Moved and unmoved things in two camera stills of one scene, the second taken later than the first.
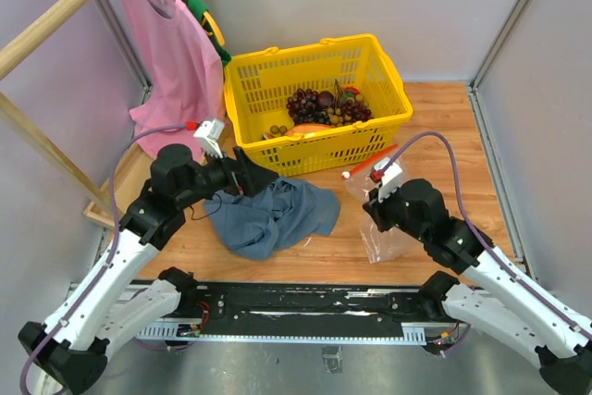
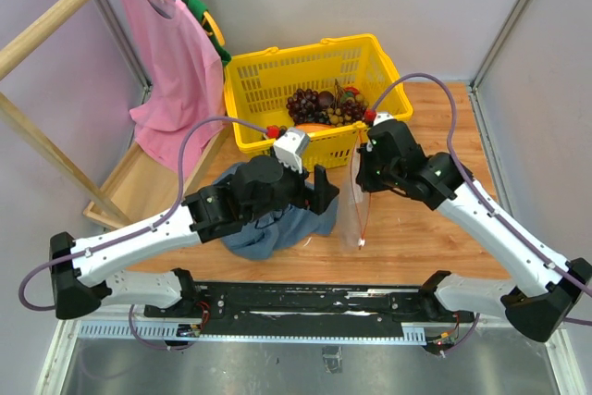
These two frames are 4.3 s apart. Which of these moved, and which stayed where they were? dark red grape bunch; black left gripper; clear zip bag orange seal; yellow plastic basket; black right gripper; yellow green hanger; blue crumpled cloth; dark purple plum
Moved: clear zip bag orange seal; black right gripper; black left gripper
Stayed: yellow plastic basket; blue crumpled cloth; yellow green hanger; dark red grape bunch; dark purple plum
